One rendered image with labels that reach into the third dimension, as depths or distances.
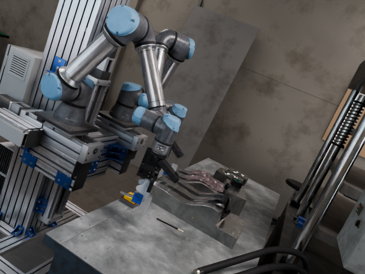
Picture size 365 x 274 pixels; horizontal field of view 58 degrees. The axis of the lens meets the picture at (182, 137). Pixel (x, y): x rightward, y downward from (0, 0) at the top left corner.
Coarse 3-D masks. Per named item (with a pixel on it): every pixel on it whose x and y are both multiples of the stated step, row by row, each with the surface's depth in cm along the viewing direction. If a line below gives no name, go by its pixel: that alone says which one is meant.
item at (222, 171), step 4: (220, 168) 254; (216, 172) 244; (220, 172) 243; (224, 172) 251; (228, 172) 252; (216, 176) 244; (220, 176) 243; (224, 176) 242; (228, 176) 242; (232, 176) 251; (236, 176) 251; (220, 180) 244; (224, 180) 242
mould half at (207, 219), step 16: (160, 192) 166; (176, 192) 169; (176, 208) 163; (192, 208) 160; (208, 208) 157; (192, 224) 161; (208, 224) 158; (224, 224) 163; (240, 224) 171; (224, 240) 156
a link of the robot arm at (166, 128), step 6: (168, 114) 129; (162, 120) 127; (168, 120) 125; (174, 120) 125; (180, 120) 128; (156, 126) 127; (162, 126) 126; (168, 126) 125; (174, 126) 125; (156, 132) 128; (162, 132) 126; (168, 132) 126; (174, 132) 126; (156, 138) 128; (162, 138) 126; (168, 138) 126; (174, 138) 129; (162, 144) 127; (168, 144) 127
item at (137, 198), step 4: (120, 192) 135; (124, 192) 135; (136, 192) 137; (132, 196) 135; (136, 196) 134; (140, 196) 135; (148, 196) 135; (152, 196) 136; (132, 200) 134; (136, 200) 134; (140, 200) 134; (148, 200) 133; (140, 204) 134; (144, 204) 134; (148, 204) 134; (140, 208) 134; (144, 208) 134
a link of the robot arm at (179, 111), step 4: (176, 104) 166; (172, 108) 167; (176, 108) 165; (180, 108) 164; (184, 108) 166; (172, 112) 166; (176, 112) 165; (180, 112) 165; (184, 112) 166; (176, 116) 165; (180, 116) 165; (184, 116) 167; (180, 124) 168
